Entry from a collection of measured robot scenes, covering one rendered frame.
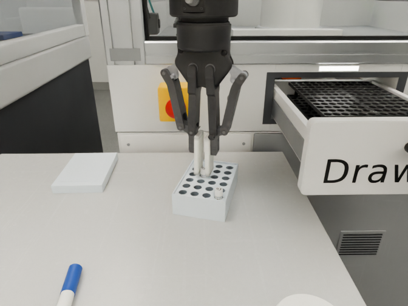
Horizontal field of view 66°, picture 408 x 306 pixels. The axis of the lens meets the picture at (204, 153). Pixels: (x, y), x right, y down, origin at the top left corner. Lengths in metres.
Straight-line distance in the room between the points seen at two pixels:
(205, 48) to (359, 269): 0.80
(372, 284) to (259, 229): 0.67
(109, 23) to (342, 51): 0.46
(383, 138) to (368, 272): 0.66
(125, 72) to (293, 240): 0.45
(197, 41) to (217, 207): 0.24
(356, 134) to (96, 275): 0.37
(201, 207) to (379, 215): 0.57
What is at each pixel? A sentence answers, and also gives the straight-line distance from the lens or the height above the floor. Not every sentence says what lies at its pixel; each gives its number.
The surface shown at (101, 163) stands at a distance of 0.65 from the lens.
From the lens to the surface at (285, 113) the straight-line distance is 0.61.
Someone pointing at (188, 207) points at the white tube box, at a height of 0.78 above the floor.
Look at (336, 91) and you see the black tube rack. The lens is 0.69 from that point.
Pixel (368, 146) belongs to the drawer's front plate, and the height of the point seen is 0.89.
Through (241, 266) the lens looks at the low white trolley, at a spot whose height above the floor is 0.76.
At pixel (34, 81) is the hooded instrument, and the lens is 1.15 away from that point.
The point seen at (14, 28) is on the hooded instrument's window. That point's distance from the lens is 1.13.
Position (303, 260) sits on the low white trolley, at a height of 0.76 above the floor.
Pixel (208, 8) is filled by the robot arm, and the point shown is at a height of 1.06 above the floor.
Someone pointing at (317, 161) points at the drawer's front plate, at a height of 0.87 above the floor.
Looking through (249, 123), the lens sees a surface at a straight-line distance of 0.70.
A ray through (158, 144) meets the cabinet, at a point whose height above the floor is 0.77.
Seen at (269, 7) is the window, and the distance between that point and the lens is 0.68.
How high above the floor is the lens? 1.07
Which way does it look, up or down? 26 degrees down
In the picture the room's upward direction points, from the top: straight up
